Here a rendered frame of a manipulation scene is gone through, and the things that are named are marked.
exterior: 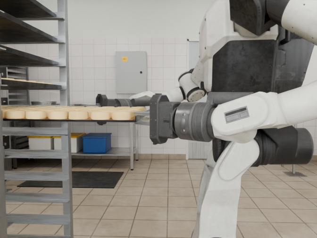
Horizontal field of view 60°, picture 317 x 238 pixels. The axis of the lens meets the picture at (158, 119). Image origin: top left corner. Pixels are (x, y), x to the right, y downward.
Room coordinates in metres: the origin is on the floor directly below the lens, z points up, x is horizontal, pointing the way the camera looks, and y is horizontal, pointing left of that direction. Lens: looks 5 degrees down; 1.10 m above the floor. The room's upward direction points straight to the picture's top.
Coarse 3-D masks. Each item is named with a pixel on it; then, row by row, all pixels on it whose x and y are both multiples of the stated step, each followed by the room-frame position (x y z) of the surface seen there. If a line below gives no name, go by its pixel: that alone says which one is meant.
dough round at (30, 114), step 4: (28, 112) 0.70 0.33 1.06; (32, 112) 0.70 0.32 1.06; (36, 112) 0.70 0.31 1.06; (40, 112) 0.71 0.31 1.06; (44, 112) 0.72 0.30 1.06; (28, 116) 0.70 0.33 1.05; (32, 116) 0.70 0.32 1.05; (36, 116) 0.70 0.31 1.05; (40, 116) 0.71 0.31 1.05; (44, 116) 0.72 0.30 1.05
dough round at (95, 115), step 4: (92, 112) 0.70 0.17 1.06; (96, 112) 0.69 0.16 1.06; (100, 112) 0.69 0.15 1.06; (104, 112) 0.70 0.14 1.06; (108, 112) 0.70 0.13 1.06; (92, 116) 0.70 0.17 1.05; (96, 116) 0.69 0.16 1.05; (100, 116) 0.69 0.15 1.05; (104, 116) 0.69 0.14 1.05; (108, 116) 0.70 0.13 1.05
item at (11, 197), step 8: (8, 192) 1.10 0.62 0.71; (16, 192) 1.10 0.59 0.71; (8, 200) 1.09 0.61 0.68; (16, 200) 1.09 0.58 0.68; (24, 200) 1.09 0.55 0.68; (32, 200) 1.09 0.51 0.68; (40, 200) 1.09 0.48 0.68; (48, 200) 1.09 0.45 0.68; (56, 200) 1.09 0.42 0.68; (64, 200) 1.09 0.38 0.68
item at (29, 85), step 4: (4, 80) 0.72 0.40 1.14; (8, 80) 0.74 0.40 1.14; (12, 80) 0.75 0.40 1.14; (4, 84) 0.72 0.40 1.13; (8, 84) 0.74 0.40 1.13; (12, 84) 0.75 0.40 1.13; (16, 84) 0.77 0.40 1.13; (20, 84) 0.79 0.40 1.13; (24, 84) 0.81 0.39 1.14; (28, 84) 0.84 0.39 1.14; (32, 84) 0.86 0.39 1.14; (36, 84) 0.89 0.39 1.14; (40, 84) 0.91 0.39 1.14; (44, 84) 0.94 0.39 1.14; (48, 84) 0.97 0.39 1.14; (0, 88) 1.01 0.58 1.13; (4, 88) 1.01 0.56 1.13; (8, 88) 1.01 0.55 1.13; (12, 88) 1.01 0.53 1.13; (16, 88) 1.01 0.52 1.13; (20, 88) 1.01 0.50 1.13; (24, 88) 1.01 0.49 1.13; (28, 88) 1.01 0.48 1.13; (32, 88) 1.01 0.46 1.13; (36, 88) 1.01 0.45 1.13; (40, 88) 1.01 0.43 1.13; (44, 88) 1.01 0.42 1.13; (48, 88) 1.01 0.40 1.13; (52, 88) 1.01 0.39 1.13; (56, 88) 1.04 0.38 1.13; (60, 88) 1.08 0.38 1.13
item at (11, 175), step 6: (6, 174) 1.10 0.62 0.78; (12, 174) 1.10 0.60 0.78; (18, 174) 1.10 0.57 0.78; (24, 174) 1.10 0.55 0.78; (30, 174) 1.10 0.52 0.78; (36, 174) 1.10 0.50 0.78; (42, 174) 1.10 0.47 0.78; (48, 174) 1.10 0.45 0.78; (54, 174) 1.09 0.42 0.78; (60, 174) 1.09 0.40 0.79; (66, 174) 1.09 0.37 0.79; (42, 180) 1.07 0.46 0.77; (48, 180) 1.07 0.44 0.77; (54, 180) 1.07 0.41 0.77; (60, 180) 1.07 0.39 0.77; (66, 180) 1.07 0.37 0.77
